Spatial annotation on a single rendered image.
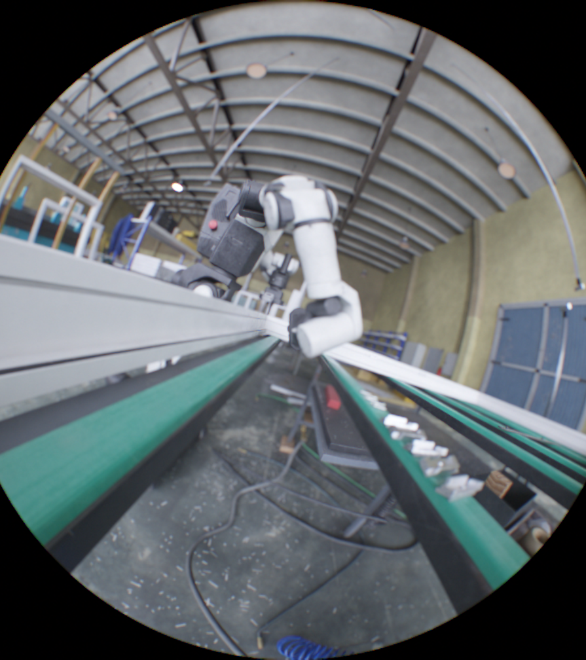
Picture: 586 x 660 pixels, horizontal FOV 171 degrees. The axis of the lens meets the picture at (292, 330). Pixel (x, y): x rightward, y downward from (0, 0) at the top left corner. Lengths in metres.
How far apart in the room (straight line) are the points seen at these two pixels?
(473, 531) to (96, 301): 0.28
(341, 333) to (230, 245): 0.52
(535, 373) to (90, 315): 6.86
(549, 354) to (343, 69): 9.57
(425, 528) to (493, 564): 0.07
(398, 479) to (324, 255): 0.33
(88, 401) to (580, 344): 6.79
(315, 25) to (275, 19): 1.09
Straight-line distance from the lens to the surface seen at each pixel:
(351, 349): 0.86
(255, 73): 5.99
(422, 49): 5.39
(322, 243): 0.34
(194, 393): 0.16
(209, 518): 1.07
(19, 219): 3.64
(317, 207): 0.36
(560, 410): 6.45
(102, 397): 0.16
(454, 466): 0.20
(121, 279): 0.16
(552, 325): 7.04
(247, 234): 0.73
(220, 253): 0.74
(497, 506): 0.76
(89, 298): 0.15
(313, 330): 0.35
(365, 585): 1.17
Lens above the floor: 0.94
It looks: 2 degrees down
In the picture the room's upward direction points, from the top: 20 degrees clockwise
